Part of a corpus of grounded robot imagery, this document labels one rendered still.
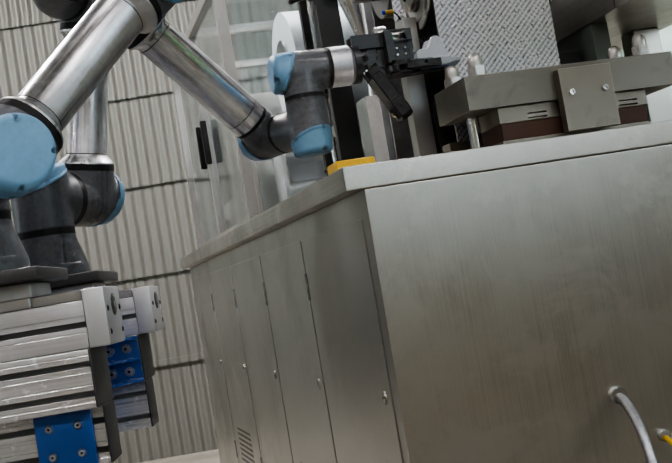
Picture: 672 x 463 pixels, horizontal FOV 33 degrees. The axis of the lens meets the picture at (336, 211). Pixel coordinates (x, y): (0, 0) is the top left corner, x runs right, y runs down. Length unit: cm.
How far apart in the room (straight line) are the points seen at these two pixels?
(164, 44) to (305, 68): 25
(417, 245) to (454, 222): 7
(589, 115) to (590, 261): 26
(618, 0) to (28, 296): 119
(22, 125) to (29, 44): 434
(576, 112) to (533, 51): 27
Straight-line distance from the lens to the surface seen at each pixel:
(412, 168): 187
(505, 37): 225
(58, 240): 232
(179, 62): 209
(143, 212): 584
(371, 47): 214
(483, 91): 200
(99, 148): 245
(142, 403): 228
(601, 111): 206
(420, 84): 226
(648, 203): 203
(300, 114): 207
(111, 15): 188
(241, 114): 214
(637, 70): 213
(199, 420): 584
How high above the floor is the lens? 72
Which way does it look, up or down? 3 degrees up
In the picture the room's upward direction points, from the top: 9 degrees counter-clockwise
